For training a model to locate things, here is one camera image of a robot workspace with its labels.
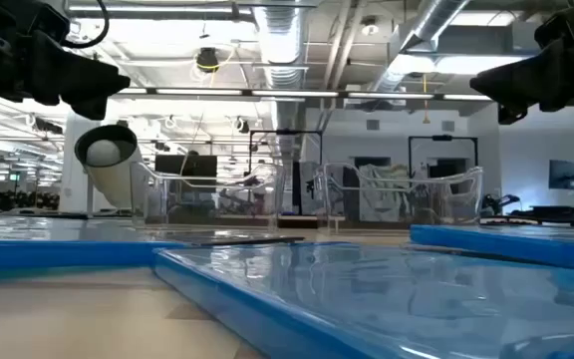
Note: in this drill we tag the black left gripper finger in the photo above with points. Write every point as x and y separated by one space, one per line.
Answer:
95 108
78 80

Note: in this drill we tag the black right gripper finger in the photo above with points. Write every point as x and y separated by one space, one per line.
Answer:
526 82
508 115

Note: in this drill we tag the blue jewel case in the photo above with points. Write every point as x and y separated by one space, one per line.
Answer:
43 256
516 249
367 299

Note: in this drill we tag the background black robot arm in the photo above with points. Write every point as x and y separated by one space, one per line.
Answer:
496 202

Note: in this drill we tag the clear plastic bin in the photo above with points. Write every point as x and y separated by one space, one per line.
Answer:
140 194
469 194

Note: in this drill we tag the dark monitor screen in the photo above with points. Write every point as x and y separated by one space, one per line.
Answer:
187 167

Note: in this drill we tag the grey draped cover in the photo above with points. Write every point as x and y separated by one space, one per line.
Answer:
381 194

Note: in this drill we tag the ceiling smoke detector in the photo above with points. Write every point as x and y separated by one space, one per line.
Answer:
369 26

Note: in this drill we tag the long ceiling light bar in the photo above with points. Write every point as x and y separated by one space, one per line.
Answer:
292 93

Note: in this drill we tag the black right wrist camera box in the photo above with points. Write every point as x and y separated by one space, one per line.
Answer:
553 27

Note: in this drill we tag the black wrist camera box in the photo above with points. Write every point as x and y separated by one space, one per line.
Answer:
553 27
50 22

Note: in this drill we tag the grey wall vent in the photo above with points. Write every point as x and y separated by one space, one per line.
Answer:
448 125
373 124

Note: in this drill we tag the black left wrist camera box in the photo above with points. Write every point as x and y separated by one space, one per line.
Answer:
50 22

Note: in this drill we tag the wall monitor screen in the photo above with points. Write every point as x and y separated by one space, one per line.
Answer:
562 174

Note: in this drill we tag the slanted silver ceiling duct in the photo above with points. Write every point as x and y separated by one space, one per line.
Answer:
431 25

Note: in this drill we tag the ribbed silver ceiling duct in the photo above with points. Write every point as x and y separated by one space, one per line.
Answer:
281 40

